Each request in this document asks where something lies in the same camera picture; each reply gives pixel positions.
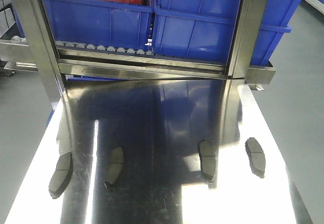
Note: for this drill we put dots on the grey brake pad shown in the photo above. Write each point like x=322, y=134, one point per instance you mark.
x=207, y=160
x=256, y=157
x=61, y=176
x=114, y=168

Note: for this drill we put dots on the roller conveyor track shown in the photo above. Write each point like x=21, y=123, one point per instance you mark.
x=106, y=48

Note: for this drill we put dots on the right blue plastic bin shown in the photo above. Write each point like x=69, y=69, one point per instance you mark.
x=203, y=29

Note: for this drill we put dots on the blue plastic bin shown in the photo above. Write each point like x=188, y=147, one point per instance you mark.
x=203, y=29
x=100, y=22

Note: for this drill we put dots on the left blue plastic bin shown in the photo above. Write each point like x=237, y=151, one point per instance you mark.
x=100, y=22

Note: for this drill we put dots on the stainless steel rack frame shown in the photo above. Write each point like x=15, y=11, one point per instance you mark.
x=53, y=64

